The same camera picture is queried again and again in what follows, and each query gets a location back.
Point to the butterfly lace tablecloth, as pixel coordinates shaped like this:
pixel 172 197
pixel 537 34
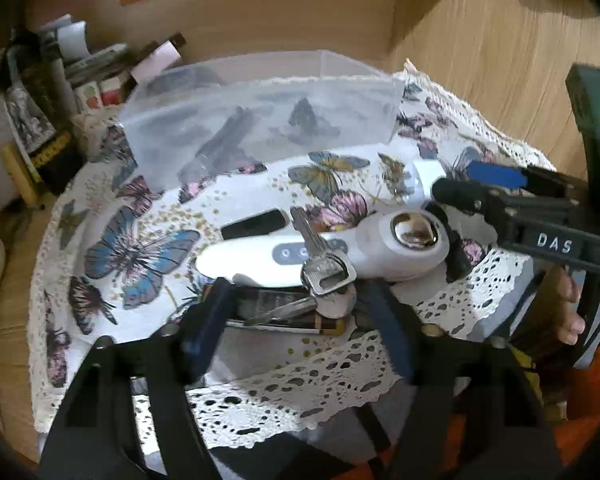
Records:
pixel 116 260

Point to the small black flat stick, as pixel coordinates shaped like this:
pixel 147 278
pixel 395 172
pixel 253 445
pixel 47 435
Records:
pixel 264 223

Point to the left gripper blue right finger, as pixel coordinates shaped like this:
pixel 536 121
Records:
pixel 395 322

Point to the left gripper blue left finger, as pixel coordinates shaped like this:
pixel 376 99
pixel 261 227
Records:
pixel 202 328

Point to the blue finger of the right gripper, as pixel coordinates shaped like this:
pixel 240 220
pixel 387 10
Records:
pixel 496 175
pixel 459 194

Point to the stack of papers and boxes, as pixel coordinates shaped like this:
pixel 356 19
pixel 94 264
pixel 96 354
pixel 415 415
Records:
pixel 90 80

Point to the person's right hand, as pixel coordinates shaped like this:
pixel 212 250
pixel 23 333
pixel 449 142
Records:
pixel 569 326

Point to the dark wine bottle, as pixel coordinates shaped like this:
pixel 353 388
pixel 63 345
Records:
pixel 41 120

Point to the black gold cosmetic tube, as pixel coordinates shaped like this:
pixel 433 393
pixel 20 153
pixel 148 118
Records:
pixel 286 310

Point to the silver key bunch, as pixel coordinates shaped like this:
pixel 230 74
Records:
pixel 328 274

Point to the clear plastic storage box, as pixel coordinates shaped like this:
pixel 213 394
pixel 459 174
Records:
pixel 202 119

